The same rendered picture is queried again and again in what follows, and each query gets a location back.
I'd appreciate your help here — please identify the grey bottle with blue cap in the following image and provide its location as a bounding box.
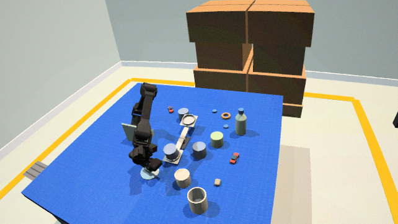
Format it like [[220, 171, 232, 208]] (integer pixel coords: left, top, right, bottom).
[[235, 108, 247, 135]]

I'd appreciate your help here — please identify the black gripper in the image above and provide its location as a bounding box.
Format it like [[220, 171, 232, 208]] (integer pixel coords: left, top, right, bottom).
[[129, 148, 162, 172]]

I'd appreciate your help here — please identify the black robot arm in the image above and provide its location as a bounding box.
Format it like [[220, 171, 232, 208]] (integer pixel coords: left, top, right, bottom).
[[130, 83, 158, 164]]

